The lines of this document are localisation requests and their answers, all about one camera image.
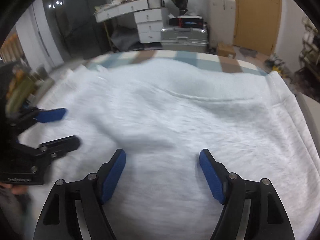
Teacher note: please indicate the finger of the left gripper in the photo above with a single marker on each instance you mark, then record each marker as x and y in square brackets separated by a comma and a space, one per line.
[30, 116]
[53, 147]

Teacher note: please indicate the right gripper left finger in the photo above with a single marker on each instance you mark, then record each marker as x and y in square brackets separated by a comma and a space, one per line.
[58, 218]

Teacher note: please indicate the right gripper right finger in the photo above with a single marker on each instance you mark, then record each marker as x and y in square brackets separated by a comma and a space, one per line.
[251, 209]

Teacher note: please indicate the light grey sweatshirt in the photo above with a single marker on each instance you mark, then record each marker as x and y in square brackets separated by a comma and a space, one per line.
[162, 113]

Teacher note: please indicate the person's left hand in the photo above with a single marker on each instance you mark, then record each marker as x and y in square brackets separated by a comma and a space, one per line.
[15, 189]

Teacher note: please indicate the olive green bag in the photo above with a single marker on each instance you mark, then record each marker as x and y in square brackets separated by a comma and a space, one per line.
[20, 95]

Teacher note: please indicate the black refrigerator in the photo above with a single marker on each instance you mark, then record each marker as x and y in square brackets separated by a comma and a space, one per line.
[74, 29]

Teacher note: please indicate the grey padded headboard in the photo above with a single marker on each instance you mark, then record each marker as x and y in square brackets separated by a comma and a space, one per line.
[311, 112]

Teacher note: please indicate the checkered bed sheet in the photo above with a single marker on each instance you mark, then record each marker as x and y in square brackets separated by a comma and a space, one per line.
[200, 60]

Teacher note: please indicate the white drawer desk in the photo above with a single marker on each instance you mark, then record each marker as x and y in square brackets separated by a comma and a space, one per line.
[150, 17]

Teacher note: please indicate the silver suitcase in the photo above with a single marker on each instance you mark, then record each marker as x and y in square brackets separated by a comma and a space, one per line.
[184, 39]

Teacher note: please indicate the wooden shoe rack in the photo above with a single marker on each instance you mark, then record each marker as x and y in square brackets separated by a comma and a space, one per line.
[309, 56]

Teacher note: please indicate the dark plant bouquet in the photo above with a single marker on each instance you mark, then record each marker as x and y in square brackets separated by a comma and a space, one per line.
[182, 5]

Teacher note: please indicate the white tall cabinet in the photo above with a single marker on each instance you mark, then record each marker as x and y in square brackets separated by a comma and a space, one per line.
[221, 22]

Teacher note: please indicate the wooden door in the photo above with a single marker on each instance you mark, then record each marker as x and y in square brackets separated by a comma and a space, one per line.
[257, 24]

